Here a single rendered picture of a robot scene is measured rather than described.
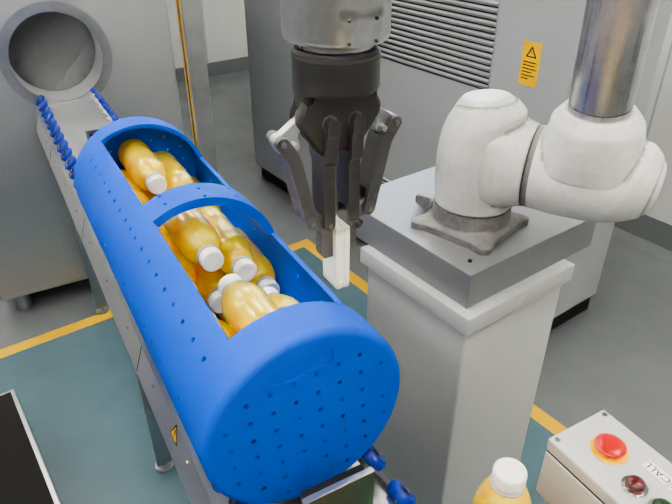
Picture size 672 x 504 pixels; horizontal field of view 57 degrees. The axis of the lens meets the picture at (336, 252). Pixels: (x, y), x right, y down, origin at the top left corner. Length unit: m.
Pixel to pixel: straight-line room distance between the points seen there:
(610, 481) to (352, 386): 0.32
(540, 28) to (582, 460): 1.63
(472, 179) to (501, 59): 1.20
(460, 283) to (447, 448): 0.41
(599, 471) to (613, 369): 1.94
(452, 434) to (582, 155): 0.64
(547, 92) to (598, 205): 1.13
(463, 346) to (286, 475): 0.49
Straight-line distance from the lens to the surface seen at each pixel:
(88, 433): 2.44
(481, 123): 1.14
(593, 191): 1.13
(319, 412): 0.82
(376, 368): 0.82
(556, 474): 0.86
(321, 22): 0.49
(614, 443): 0.84
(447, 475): 1.48
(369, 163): 0.59
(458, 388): 1.29
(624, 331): 2.97
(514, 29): 2.28
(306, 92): 0.52
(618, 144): 1.09
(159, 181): 1.30
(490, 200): 1.18
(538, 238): 1.29
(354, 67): 0.51
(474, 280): 1.15
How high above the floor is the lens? 1.69
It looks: 32 degrees down
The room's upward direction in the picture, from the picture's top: straight up
